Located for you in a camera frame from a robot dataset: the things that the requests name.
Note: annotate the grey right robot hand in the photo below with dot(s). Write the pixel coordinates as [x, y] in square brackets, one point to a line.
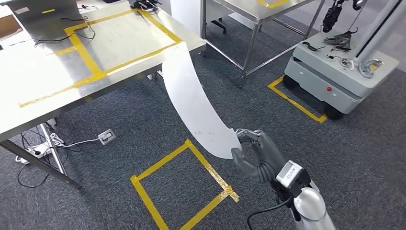
[269, 152]

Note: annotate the white curved part with stain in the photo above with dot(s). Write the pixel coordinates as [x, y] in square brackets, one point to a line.
[193, 104]

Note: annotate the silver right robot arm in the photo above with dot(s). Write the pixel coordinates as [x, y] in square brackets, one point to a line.
[309, 206]

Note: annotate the grey mobile robot base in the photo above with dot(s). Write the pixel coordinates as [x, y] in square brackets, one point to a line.
[317, 79]

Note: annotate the grey claw part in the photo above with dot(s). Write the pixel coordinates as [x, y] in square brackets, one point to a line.
[341, 39]

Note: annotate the steel workbench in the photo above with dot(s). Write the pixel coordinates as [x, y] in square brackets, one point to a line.
[127, 38]

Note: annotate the yellow floor tape square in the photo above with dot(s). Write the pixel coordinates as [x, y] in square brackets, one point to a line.
[161, 159]
[295, 103]

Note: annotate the red stop button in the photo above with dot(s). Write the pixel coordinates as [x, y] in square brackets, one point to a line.
[329, 89]

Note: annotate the black clamp tool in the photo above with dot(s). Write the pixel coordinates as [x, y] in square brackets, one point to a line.
[312, 47]

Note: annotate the black chair base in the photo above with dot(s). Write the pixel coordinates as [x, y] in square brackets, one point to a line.
[220, 27]

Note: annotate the white power adapter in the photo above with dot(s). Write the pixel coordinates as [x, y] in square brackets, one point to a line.
[152, 76]

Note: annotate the steel table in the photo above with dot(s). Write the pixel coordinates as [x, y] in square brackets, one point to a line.
[247, 9]

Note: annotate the black hanging gripper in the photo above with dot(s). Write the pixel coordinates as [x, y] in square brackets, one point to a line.
[331, 17]

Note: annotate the grey floor socket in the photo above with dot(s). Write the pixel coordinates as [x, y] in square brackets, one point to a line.
[107, 136]

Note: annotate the black device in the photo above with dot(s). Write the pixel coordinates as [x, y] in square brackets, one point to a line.
[142, 3]

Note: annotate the white power strip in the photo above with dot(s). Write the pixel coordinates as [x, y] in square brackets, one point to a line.
[39, 149]

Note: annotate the brown cardboard box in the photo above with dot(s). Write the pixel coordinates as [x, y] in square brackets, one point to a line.
[9, 27]

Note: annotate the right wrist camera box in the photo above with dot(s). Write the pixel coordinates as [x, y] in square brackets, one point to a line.
[288, 174]

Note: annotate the yellow workbench tape frame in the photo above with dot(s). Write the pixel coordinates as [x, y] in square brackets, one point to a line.
[83, 52]

